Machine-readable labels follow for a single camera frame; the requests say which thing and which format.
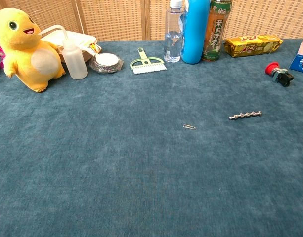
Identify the metal paper clip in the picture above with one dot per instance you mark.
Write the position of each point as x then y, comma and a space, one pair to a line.
189, 127

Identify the brown tea bottle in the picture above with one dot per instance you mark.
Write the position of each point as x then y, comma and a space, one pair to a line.
214, 32

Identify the green white scraper brush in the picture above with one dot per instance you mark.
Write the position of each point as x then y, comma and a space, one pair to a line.
148, 66

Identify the blue table cloth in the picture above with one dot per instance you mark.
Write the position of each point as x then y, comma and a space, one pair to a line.
116, 160

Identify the round white lidded cup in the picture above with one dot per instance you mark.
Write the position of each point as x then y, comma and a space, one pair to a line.
105, 60

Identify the clear plastic water bottle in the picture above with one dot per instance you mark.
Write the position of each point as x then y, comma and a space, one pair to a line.
172, 44

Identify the small orange snack packet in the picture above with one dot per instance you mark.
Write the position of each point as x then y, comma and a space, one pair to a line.
95, 47

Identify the translucent squeeze wash bottle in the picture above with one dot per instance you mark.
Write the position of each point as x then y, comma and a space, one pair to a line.
74, 64

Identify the blue squeeze bottle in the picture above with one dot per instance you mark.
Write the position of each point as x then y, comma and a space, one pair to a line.
195, 32

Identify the woven rattan folding screen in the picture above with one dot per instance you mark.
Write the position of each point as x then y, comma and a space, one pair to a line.
116, 19

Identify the beige lidded lunch box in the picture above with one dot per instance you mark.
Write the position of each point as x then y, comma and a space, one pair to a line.
82, 39

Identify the yellow biscuit pack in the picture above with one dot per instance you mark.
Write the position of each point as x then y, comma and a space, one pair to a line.
252, 45

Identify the red emergency stop button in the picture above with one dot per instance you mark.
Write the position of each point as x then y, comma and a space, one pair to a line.
279, 75

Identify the yellow plush dinosaur toy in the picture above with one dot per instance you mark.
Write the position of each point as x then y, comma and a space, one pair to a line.
20, 56

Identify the blue pink cookie box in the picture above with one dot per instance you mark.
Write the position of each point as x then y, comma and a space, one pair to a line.
302, 59

